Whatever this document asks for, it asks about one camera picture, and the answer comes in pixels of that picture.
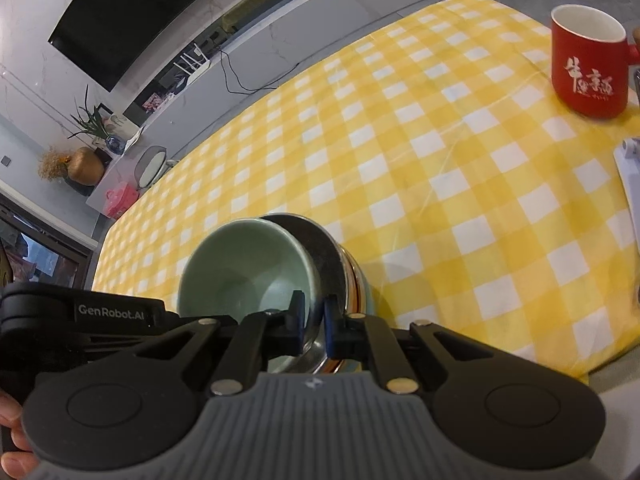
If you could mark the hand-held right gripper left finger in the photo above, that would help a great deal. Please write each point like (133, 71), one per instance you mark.
(300, 322)

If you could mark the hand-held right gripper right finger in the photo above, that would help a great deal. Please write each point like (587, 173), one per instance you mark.
(327, 325)

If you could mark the orange steel-lined bowl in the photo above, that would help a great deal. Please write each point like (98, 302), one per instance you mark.
(325, 255)

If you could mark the pale green ceramic bowl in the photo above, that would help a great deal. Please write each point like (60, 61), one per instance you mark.
(240, 265)

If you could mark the person's left hand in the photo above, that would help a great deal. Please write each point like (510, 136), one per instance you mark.
(12, 420)

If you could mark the pink carry case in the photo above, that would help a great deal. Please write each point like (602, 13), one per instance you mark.
(120, 202)

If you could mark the gold round vase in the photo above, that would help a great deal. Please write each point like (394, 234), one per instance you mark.
(87, 167)

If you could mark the dried flower bunch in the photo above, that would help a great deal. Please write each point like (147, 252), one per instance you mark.
(52, 165)

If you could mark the round grey stool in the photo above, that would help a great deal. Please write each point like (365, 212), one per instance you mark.
(152, 167)

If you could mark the yellow white checked tablecloth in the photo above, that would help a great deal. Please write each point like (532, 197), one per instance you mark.
(450, 185)

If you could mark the blue white small vase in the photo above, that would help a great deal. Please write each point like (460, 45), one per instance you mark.
(115, 145)

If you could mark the spiky green houseplant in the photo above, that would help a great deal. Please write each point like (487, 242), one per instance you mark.
(90, 122)

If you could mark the pink picture card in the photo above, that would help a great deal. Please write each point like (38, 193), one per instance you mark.
(152, 104)

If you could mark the white wifi router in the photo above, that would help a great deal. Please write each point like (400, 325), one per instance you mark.
(192, 70)

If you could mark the grey television cabinet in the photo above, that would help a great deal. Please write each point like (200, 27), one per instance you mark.
(320, 25)

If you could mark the white plastic object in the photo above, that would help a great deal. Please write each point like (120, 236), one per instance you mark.
(630, 170)

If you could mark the red white-lined mug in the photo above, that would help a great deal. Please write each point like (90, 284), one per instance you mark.
(590, 75)

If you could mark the black wall television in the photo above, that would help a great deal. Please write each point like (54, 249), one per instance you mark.
(130, 15)

